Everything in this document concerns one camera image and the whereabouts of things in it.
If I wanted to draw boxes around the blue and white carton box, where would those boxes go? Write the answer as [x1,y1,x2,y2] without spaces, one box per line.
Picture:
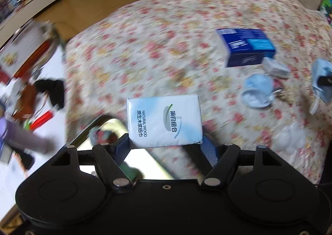
[215,28,276,68]

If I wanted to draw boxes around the green and white cardboard box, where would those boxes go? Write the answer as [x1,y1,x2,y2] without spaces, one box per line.
[0,20,54,78]

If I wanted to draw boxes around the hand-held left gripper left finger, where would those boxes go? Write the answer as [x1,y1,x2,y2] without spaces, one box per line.
[50,134,134,193]

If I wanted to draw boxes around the small white tissue pack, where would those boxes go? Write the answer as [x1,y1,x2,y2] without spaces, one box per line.
[261,57,290,79]

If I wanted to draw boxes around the brown wooden containers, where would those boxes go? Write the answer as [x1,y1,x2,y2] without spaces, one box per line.
[13,84,38,120]

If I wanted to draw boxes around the floral bedspread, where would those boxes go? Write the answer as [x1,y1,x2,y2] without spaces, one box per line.
[63,0,332,185]

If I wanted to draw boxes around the clear plastic wrapper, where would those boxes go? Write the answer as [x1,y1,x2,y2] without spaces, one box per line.
[276,123,307,153]

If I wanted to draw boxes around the red tool handle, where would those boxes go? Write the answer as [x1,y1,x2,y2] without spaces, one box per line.
[29,111,54,131]

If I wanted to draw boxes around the black gloves with grey fingertips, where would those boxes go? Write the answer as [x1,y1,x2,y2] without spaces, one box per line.
[34,79,65,110]

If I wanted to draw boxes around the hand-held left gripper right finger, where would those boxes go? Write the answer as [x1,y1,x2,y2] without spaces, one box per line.
[201,134,281,191]

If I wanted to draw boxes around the white pocket tissue pack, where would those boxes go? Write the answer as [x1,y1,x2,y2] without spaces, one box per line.
[126,94,203,149]

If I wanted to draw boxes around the purple thermos bottle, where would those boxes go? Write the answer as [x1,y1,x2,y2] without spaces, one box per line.
[0,117,55,154]

